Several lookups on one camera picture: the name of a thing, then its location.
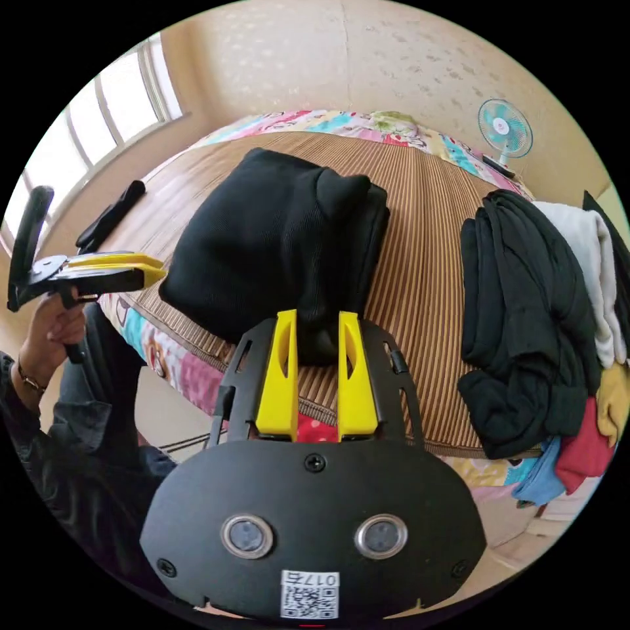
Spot small black rolled garment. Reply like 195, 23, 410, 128
75, 179, 147, 253

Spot light blue standing fan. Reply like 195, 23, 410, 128
476, 98, 534, 179

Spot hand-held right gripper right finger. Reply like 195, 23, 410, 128
337, 310, 379, 441

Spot pile of clothes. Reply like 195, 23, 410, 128
456, 188, 630, 509

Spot person's body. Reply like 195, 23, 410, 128
0, 303, 179, 599

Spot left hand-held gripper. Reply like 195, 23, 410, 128
29, 251, 169, 365

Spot window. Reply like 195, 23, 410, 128
0, 33, 192, 257

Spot person's left hand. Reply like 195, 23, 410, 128
20, 290, 87, 380

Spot black long sleeve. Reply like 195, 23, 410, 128
158, 146, 391, 366

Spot person's left forearm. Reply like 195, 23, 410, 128
0, 350, 50, 419

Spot bed with woven mat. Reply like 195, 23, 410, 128
74, 109, 614, 525

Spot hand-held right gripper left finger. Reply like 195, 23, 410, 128
255, 308, 299, 442

